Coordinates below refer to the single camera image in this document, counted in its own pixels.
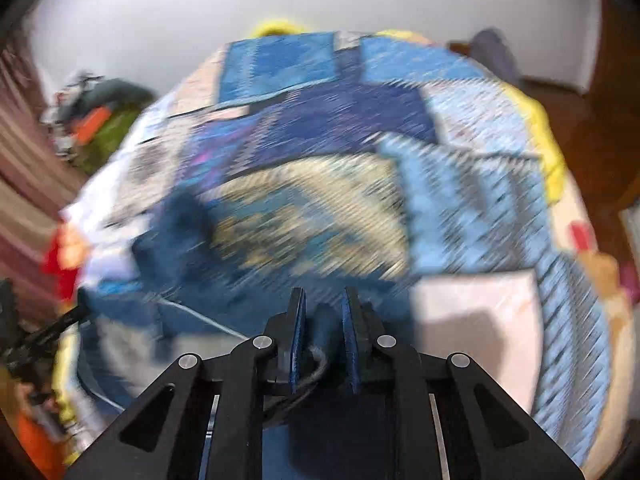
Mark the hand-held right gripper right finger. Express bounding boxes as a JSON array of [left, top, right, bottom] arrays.
[[341, 287, 585, 480]]

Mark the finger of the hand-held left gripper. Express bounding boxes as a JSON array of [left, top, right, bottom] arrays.
[[20, 304, 95, 356]]

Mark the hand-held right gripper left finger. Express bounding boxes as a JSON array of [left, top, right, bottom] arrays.
[[65, 287, 307, 480]]

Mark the blue denim jacket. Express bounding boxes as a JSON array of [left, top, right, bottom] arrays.
[[80, 192, 396, 480]]

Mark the pile of clothes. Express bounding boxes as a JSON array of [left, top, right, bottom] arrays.
[[42, 72, 108, 126]]

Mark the red plush toy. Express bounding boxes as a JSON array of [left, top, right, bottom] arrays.
[[40, 225, 88, 306]]

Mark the white shirt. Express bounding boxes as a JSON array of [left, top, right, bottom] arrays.
[[60, 200, 146, 291]]

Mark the orange object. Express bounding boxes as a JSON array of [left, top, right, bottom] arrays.
[[10, 410, 66, 478]]

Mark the striped red curtain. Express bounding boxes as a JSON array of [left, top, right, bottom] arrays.
[[0, 25, 91, 321]]

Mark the orange box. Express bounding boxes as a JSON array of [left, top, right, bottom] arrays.
[[72, 107, 113, 143]]

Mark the grey neck pillow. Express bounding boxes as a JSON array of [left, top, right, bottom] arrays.
[[95, 80, 156, 108]]

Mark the grey bag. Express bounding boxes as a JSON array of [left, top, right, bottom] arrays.
[[470, 29, 523, 86]]

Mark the brown wooden door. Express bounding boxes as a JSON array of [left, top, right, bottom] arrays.
[[597, 0, 640, 106]]

